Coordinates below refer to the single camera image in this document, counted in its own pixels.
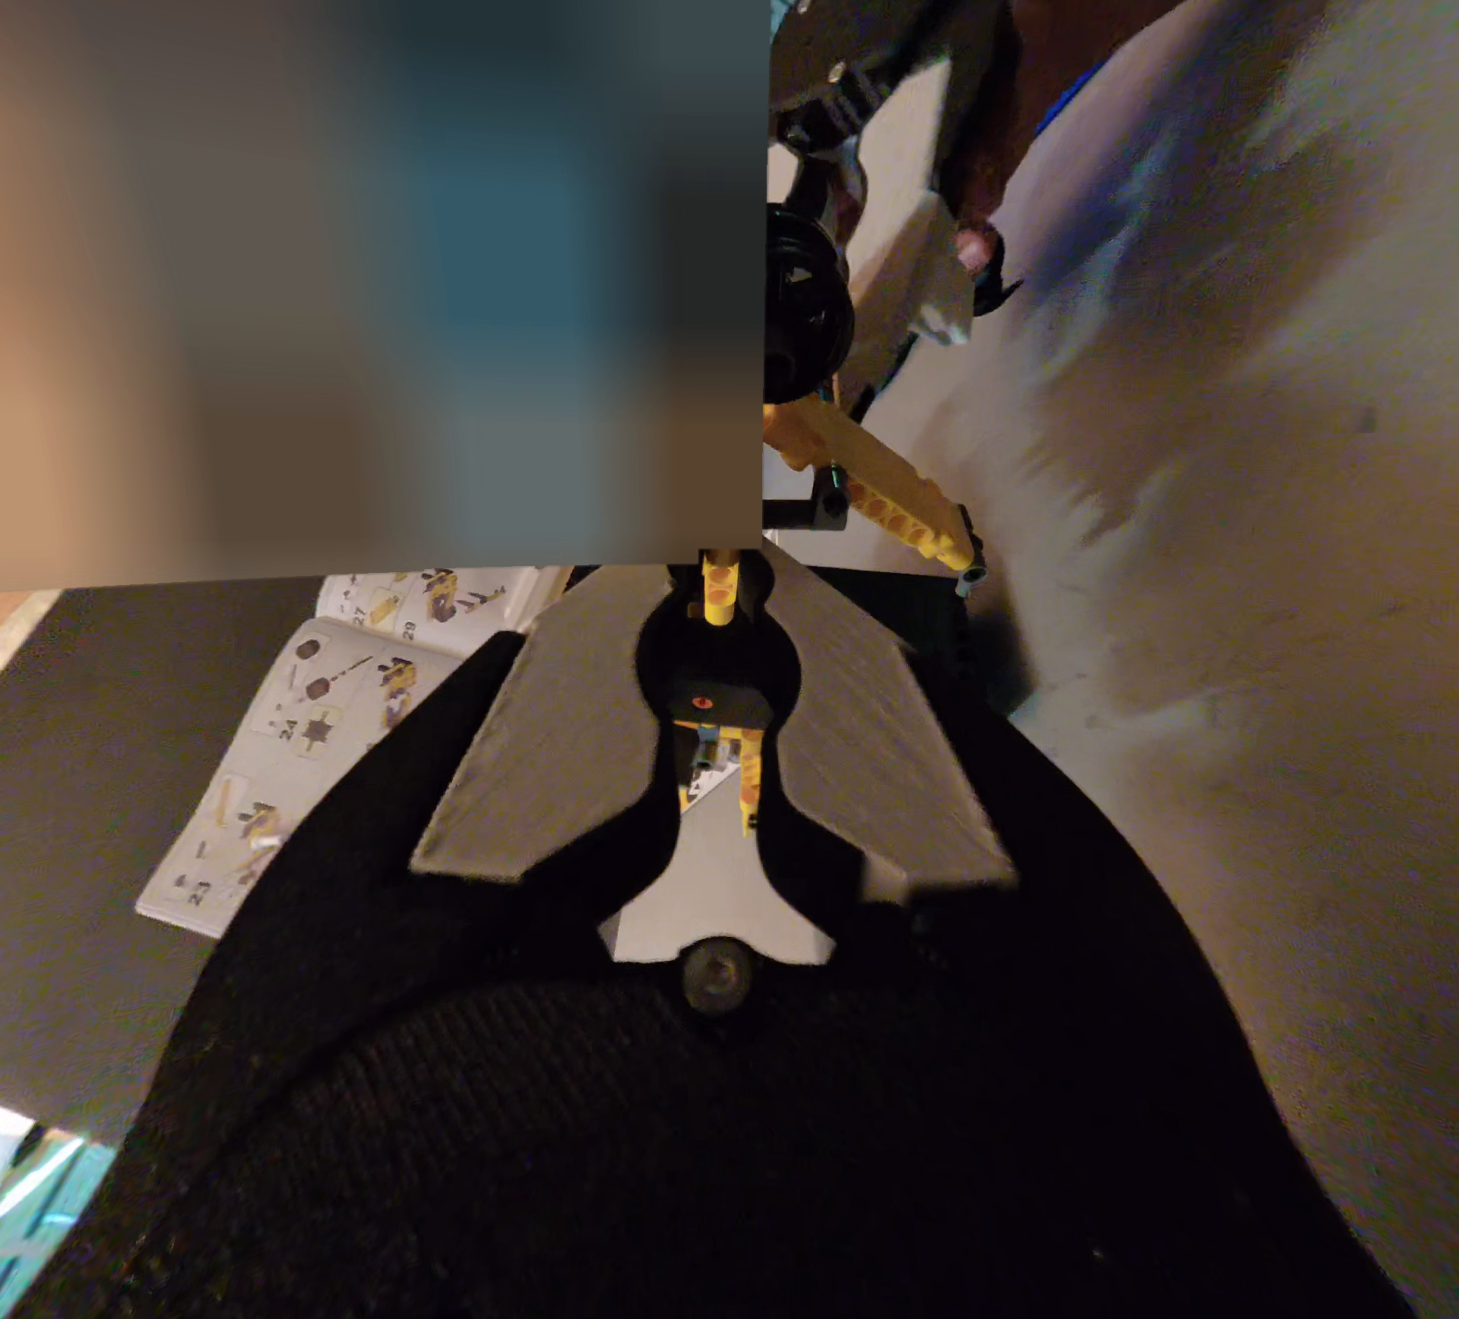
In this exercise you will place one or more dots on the person's right hand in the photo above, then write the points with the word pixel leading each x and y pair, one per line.
pixel 979 192

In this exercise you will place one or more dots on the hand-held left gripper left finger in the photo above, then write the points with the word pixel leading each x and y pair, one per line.
pixel 547 762

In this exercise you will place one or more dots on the white book stand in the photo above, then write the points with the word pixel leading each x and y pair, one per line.
pixel 545 596

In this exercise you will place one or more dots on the toy instruction booklet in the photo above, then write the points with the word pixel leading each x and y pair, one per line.
pixel 308 728

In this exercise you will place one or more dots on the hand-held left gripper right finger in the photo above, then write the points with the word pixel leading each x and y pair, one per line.
pixel 889 762

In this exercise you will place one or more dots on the dark grey panel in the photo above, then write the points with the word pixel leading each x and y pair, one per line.
pixel 90 773

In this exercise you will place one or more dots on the yellow toy brick assembly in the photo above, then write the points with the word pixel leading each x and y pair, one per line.
pixel 878 489

